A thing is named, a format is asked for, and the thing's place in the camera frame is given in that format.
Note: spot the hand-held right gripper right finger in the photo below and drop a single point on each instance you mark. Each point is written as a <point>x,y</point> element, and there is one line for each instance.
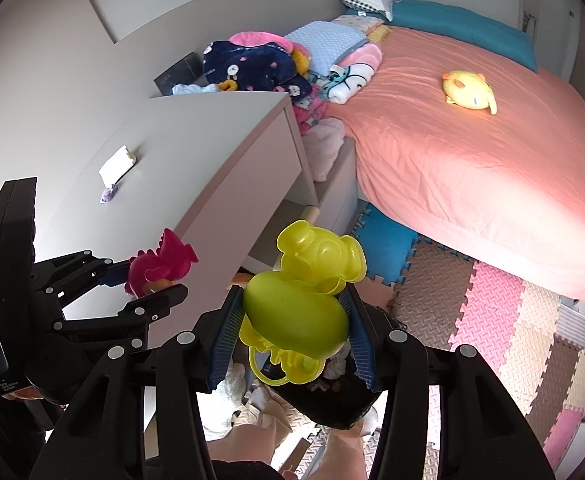
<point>360,345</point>

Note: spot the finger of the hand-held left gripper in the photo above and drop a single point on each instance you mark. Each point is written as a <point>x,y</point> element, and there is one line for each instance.
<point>115,272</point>
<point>162,300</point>

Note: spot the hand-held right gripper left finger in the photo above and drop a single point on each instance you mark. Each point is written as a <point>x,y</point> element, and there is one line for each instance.
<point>225,340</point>

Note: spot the pink dinosaur costume doll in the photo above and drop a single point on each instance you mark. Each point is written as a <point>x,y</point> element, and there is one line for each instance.
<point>165,260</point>

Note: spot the black trash bag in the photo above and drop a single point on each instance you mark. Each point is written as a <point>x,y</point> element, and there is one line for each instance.
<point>322,407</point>

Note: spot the yellow-green plastic mouse case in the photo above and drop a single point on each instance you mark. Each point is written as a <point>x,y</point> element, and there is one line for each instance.
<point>292,310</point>

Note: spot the person's left forearm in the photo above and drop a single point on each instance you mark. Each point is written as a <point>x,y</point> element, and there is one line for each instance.
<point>2,435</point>

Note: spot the person's left hand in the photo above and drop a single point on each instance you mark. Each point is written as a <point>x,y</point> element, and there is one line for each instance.
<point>22,394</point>

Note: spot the white fluffy cloth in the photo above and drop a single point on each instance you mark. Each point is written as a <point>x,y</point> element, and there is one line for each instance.
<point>230,387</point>

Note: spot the purple hair scrunchie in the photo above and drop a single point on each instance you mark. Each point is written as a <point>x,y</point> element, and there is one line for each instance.
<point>108,195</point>

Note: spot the person's leg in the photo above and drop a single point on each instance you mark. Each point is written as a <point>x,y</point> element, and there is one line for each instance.
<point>345,452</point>
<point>252,440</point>

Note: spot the white paper package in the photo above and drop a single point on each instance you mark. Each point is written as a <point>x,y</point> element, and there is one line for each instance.
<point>117,165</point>

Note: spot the grey cabinet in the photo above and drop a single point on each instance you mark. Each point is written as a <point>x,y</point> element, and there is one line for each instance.
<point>212,160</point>

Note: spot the white bed base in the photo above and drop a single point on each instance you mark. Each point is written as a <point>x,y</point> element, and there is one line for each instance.
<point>340,185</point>

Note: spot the pink bed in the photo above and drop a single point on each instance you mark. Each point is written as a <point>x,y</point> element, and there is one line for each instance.
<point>462,175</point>

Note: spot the pale blue cloth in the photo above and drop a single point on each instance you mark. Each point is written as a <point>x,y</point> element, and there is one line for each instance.
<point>192,88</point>

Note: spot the pale pink fluffy cloth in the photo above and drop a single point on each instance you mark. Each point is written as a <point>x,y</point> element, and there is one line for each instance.
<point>325,147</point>

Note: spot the black box device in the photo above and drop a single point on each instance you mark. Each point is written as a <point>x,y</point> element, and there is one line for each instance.
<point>177,75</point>

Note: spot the grey ribbed mat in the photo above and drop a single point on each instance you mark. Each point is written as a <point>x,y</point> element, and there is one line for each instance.
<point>579,327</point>

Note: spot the pink printed blanket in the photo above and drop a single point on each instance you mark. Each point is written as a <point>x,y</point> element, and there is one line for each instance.
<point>310,105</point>

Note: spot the navy printed blanket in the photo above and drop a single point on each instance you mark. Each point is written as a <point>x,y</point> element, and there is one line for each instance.
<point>252,65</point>

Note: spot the white pink cartoon blanket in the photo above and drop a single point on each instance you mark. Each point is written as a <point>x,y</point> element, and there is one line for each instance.
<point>355,75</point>

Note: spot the pink fleece blanket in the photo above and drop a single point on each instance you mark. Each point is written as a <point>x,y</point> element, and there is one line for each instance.
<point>255,39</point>

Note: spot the yellow chick plush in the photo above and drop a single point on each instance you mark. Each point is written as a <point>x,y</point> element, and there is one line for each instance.
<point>469,91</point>

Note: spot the light blue blanket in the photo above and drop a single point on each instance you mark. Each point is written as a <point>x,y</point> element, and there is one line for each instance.
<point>327,42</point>

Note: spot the cream yellow patterned cushion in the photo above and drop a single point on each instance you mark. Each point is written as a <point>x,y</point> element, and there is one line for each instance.
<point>360,27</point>

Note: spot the teal pillow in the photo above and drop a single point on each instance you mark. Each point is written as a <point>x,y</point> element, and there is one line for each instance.
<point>462,30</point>

